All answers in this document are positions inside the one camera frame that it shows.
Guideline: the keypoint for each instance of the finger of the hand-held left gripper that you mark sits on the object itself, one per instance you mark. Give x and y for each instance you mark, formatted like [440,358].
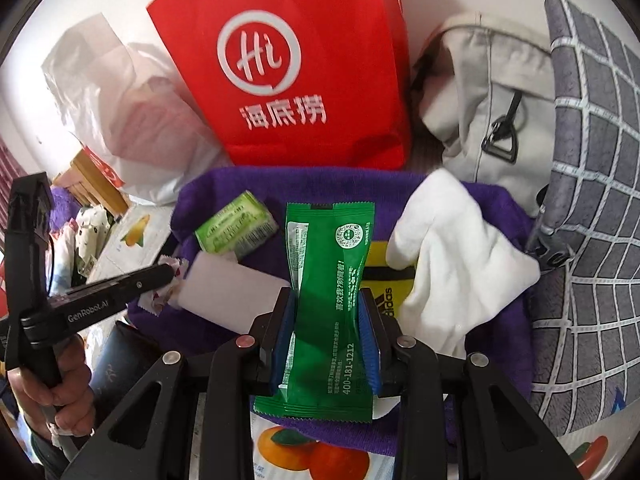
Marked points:
[145,282]

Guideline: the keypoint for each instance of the dark green booklet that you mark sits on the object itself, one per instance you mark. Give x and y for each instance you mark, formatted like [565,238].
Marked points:
[120,360]

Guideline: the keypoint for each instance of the green foil packet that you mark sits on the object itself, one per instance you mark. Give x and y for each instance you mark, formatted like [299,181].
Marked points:
[325,285]

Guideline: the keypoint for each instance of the white red candy wrapper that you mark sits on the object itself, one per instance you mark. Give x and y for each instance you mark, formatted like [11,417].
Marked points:
[165,300]

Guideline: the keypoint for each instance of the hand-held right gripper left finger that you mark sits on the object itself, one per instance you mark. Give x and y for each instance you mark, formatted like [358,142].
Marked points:
[287,340]

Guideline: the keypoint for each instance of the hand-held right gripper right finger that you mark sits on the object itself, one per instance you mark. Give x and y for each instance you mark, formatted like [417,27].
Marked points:
[370,340]

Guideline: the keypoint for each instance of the purple fuzzy cloth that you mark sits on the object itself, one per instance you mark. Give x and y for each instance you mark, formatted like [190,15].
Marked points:
[62,205]

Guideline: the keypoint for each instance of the yellow mini backpack pouch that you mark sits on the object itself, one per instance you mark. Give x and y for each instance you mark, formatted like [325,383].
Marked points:
[385,260]

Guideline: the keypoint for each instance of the grey checked cloth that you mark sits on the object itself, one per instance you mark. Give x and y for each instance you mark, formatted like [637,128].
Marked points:
[590,160]

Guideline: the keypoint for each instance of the green tissue pack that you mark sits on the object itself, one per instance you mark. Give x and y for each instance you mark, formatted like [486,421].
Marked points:
[235,225]

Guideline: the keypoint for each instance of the person's left hand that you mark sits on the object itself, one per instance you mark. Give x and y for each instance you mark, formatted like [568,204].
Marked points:
[75,390]

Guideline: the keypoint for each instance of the person's left forearm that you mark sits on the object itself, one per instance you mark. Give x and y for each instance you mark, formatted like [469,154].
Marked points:
[30,440]

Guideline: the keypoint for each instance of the white plastic bag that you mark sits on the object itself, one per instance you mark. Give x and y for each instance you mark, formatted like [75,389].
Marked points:
[125,110]

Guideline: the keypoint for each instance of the white patterned cloth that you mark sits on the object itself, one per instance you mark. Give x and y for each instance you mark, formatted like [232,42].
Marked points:
[92,230]

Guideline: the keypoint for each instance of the red striped cloth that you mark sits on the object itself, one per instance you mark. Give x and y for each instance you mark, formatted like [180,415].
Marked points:
[7,160]

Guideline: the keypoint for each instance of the red paper bag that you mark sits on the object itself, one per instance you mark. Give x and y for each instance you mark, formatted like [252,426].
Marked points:
[325,35]

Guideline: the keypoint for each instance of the beige canvas backpack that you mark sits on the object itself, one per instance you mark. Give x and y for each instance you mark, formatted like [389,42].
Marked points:
[475,110]

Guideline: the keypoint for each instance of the white card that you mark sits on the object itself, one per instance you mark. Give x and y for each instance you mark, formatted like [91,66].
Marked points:
[225,295]

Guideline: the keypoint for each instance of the cardboard box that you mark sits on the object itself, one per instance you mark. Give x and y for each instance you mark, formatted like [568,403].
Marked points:
[100,190]

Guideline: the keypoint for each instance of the small blue tag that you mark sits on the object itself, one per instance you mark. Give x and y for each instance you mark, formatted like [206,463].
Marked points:
[616,405]

